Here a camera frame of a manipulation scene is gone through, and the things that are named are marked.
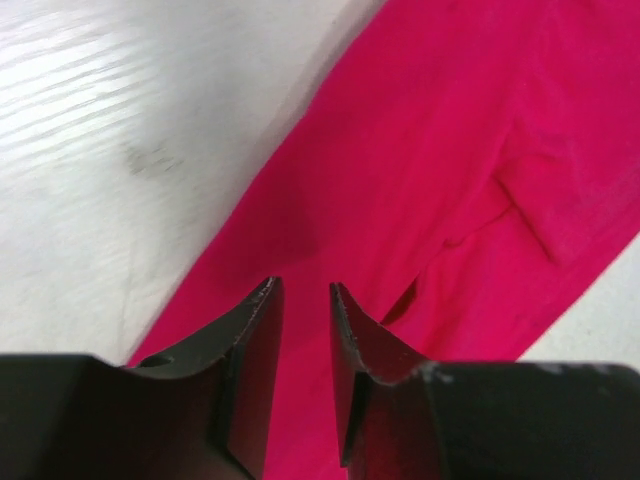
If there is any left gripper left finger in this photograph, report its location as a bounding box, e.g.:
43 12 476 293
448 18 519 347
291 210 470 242
122 277 284 479

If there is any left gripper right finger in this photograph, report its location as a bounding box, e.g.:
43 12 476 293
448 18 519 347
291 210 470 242
330 283 429 468

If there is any red t shirt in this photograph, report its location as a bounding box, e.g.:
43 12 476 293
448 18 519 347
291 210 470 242
135 1 639 479

